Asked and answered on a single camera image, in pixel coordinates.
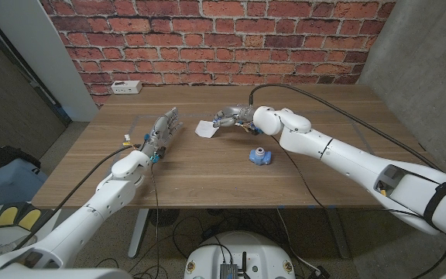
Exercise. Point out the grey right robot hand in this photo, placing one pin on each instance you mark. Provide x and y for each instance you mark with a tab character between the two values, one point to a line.
236	115

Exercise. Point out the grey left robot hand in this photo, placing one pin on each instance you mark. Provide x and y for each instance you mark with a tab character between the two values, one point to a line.
162	131

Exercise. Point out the white paper shipping label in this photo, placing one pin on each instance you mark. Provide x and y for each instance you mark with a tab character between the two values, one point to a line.
205	129

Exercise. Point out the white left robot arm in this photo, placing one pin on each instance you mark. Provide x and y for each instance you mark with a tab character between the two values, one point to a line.
87	217

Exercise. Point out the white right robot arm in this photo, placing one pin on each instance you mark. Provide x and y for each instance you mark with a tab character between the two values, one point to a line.
343	155

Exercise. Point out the white power strip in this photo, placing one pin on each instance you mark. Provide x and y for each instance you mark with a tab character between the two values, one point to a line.
126	87

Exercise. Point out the red brick printed backdrop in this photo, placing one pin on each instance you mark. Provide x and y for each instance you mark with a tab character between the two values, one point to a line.
215	38

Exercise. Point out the round black floor fan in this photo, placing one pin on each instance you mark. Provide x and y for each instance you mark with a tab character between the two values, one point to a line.
165	218

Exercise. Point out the white table leg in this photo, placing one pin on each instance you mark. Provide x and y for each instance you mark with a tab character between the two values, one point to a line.
138	232

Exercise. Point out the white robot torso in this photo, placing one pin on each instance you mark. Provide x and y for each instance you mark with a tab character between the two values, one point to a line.
258	252

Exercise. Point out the black antenna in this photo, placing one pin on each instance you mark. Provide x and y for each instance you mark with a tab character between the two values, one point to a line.
244	263

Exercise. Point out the grey metal box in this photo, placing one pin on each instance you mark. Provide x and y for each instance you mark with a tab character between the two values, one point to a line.
228	271

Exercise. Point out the grey table leg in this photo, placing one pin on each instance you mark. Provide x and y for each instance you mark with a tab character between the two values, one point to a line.
339	236

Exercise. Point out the yellow black foot pedal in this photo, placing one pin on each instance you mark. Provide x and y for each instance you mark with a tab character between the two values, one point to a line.
8	216

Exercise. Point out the black power adapter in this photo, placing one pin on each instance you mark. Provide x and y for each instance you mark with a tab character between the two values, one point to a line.
321	272

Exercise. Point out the blue toy camera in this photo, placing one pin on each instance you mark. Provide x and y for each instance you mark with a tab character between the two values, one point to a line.
260	157

